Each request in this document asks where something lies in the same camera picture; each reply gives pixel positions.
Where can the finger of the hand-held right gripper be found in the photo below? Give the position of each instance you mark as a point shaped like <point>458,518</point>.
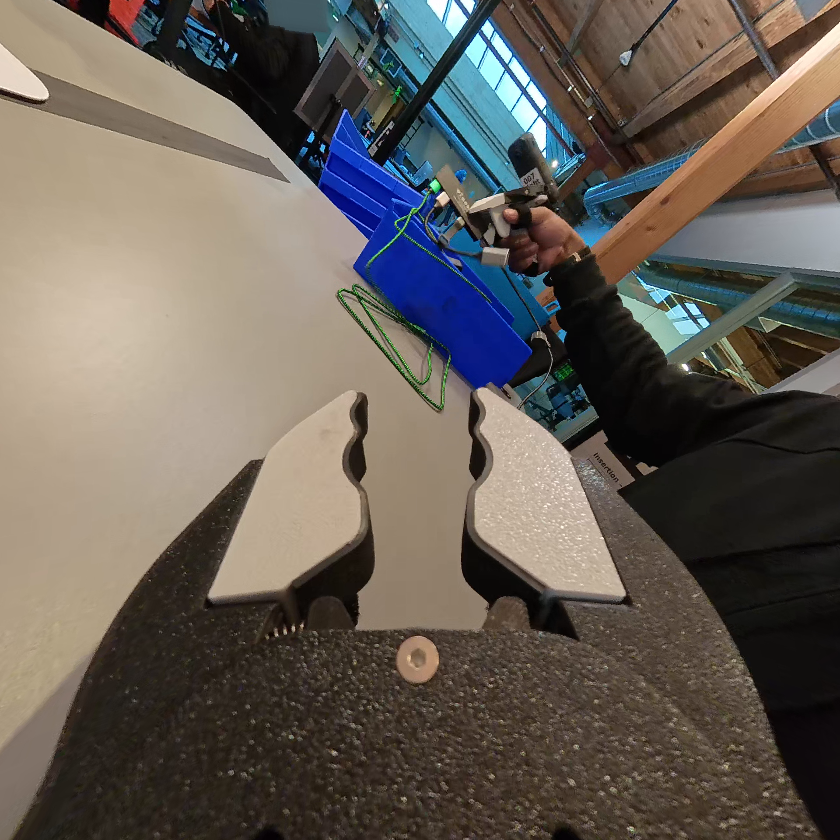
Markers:
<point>487,204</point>
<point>474,233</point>

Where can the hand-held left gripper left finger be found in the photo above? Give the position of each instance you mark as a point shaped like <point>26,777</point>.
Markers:
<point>295,512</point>

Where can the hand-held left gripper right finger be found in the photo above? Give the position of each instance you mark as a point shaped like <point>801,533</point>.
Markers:
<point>538,512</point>

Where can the black USB hub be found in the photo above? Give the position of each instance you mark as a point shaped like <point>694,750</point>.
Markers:
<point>453,190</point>

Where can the blue plastic bin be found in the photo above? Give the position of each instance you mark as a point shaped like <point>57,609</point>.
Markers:
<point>361,170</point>
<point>446,308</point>

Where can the person's right forearm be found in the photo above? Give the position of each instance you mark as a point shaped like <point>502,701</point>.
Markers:
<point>623,361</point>

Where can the grey desk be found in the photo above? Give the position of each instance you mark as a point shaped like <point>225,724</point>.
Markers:
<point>164,295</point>

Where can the person's right hand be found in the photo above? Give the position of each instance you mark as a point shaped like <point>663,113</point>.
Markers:
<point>551,243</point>

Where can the white printed label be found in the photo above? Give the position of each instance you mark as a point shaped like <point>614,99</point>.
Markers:
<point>604,466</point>

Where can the dark wristband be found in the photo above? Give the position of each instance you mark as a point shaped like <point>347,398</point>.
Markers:
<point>581,254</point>

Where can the black metal pole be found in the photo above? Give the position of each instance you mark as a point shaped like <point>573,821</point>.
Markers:
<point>433,85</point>

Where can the person's black clothing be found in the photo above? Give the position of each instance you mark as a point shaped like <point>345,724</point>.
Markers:
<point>754,558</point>

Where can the white sign stand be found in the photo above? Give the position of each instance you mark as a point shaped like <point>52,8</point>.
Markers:
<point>19,79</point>

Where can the silver ventilation duct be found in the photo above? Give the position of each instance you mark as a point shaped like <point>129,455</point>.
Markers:
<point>630,180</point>

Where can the wooden post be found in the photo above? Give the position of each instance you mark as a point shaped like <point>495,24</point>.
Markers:
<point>722,157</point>

